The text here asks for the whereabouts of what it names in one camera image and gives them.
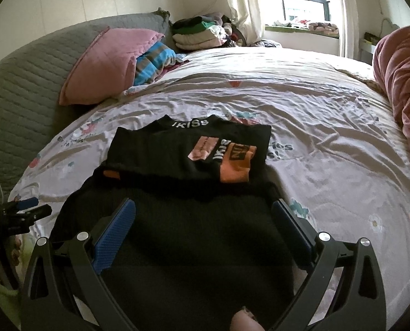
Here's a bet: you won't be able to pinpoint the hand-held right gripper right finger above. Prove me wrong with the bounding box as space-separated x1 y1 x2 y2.
270 198 387 331

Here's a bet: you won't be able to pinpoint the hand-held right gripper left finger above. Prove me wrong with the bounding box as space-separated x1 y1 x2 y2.
20 198 138 331

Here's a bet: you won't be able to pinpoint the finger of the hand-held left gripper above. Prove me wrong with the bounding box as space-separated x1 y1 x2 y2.
7 196 40 212
5 204 53 229

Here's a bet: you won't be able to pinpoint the black sweater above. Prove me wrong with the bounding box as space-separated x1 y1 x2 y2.
50 114 316 331

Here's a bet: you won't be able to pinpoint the clothes on window sill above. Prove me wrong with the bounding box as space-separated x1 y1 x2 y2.
272 19 340 37

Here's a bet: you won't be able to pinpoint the stack of folded clothes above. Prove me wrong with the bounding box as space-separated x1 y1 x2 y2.
171 13 247 52

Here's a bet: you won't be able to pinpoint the person's right hand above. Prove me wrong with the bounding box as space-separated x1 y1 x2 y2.
232 308 264 331

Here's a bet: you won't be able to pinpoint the green quilted headboard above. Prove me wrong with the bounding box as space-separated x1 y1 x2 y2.
0 9 173 201

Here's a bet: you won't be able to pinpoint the strawberry print quilt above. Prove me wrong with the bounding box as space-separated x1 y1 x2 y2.
8 46 410 331

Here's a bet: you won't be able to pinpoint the pink pillow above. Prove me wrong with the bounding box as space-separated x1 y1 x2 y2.
58 27 166 107

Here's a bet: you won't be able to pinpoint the blue striped cloth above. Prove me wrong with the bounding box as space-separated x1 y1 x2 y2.
133 43 190 87

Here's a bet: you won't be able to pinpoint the pink blanket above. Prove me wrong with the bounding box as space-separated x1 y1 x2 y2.
373 25 410 180

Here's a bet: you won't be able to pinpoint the white side table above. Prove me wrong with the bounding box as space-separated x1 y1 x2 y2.
358 33 378 64

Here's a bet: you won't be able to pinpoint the cream curtain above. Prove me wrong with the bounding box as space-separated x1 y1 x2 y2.
222 0 266 44
336 0 355 57

